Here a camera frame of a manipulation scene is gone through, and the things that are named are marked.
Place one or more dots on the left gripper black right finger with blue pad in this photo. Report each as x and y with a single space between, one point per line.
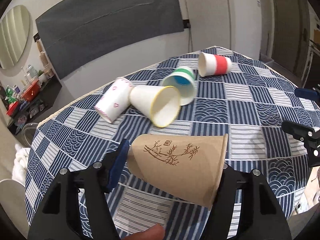
261 216

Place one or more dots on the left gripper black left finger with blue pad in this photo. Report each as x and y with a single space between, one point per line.
58 214

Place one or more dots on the red basin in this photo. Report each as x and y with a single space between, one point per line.
31 92

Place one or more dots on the white cup green blue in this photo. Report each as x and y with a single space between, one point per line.
183 79

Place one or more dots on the white cup yellow rim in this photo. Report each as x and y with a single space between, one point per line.
161 104

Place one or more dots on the white cup red band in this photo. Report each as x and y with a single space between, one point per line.
213 65

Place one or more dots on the blue white patchwork tablecloth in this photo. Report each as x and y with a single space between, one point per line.
249 104

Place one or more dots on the brown bamboo print paper cup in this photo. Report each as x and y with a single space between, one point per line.
187 167

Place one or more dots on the oval wall mirror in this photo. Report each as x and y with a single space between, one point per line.
14 32

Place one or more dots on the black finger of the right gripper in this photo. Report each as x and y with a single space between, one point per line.
308 136

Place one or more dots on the black side shelf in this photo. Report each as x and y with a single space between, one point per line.
29 111

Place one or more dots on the transparent chair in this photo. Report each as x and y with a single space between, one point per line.
28 132

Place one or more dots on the white cup pink hearts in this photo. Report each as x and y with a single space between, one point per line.
115 100

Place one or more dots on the white fluffy cloth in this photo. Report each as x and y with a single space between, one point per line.
20 164

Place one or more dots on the white refrigerator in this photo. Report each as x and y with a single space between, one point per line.
231 24

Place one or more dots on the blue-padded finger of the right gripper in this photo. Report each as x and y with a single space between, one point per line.
310 94

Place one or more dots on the left hand thumb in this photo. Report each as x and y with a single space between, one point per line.
156 232

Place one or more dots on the dark grey wall panel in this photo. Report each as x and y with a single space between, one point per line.
75 32

